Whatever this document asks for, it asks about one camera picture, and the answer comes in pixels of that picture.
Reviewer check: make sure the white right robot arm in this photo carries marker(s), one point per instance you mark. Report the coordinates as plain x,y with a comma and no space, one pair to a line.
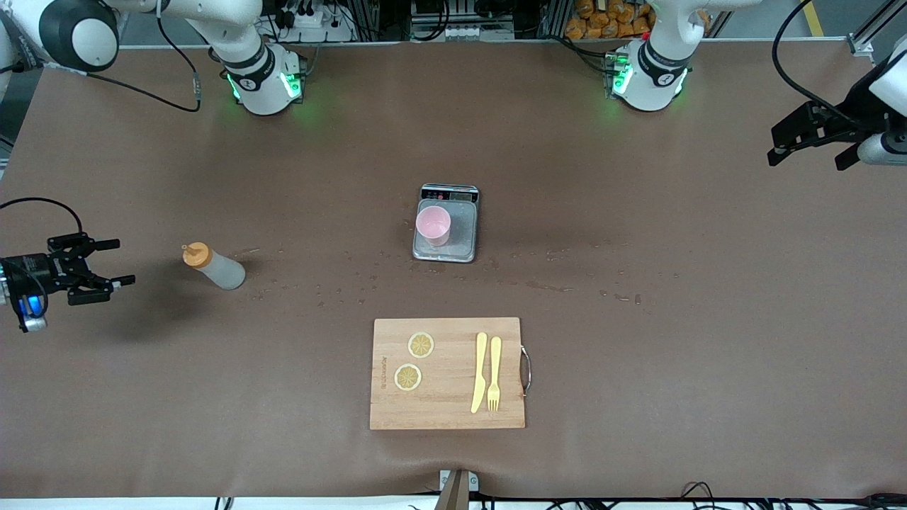
262,92

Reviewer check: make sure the pile of orange snack bags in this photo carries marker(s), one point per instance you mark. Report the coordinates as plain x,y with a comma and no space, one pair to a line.
602,21

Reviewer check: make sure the brown table mat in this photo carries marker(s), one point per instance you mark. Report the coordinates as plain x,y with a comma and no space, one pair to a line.
142,389

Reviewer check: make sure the aluminium frame rail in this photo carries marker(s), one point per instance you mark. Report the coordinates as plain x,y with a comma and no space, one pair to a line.
868,32

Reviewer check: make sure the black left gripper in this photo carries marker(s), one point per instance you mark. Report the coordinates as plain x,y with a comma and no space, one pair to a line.
854,100

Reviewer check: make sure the wooden cutting board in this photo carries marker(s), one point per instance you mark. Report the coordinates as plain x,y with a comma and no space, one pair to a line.
446,407

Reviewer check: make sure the silver digital kitchen scale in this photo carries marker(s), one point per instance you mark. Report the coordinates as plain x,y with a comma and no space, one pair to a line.
464,234

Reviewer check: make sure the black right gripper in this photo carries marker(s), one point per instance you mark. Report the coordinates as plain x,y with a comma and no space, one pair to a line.
30,271

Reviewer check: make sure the brown camera post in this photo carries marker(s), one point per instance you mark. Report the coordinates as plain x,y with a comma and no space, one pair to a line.
453,496

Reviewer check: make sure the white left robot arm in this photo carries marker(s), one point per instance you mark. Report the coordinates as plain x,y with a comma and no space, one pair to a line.
648,88

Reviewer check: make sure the pink plastic cup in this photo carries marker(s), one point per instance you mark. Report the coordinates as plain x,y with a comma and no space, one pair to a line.
434,225

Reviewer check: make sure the yellow plastic knife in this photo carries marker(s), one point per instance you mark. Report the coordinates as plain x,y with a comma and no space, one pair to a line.
480,375

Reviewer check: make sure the lemon slice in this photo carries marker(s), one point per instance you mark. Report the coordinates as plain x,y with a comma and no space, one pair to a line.
408,377
421,345

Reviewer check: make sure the yellow plastic fork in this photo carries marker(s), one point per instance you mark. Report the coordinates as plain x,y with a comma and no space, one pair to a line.
494,368

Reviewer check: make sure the white terminal block row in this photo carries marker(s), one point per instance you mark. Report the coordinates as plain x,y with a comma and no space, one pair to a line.
468,32

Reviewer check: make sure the sauce bottle with orange cap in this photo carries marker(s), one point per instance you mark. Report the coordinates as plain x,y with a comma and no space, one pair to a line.
223,273

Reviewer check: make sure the grey metal bracket plate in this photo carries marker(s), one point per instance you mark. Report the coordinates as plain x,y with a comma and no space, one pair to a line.
473,483

